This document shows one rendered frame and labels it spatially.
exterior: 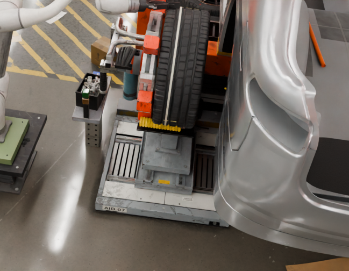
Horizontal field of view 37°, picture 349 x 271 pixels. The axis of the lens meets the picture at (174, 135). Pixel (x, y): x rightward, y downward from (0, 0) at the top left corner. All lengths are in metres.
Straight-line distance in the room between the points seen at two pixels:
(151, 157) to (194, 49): 0.91
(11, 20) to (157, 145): 1.20
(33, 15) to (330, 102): 1.56
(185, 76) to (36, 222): 1.30
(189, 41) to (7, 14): 0.91
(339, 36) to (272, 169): 1.42
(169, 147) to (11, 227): 1.07
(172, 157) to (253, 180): 1.35
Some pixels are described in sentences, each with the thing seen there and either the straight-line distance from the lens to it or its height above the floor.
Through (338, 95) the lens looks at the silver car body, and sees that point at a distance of 2.79.
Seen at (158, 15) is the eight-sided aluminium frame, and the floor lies 1.12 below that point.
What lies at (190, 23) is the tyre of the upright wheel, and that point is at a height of 1.17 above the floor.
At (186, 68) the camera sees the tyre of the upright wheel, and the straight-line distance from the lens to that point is 2.59.
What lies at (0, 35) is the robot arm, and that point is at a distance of 2.98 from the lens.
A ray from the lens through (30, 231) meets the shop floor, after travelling 3.19.
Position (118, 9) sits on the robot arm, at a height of 1.22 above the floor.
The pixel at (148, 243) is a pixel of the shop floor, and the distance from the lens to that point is 3.12.
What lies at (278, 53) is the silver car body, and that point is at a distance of 1.77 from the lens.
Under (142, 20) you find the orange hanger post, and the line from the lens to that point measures 3.23.
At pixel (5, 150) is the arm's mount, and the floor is 0.35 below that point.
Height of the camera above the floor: 2.63
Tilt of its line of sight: 45 degrees down
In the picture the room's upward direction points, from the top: 9 degrees clockwise
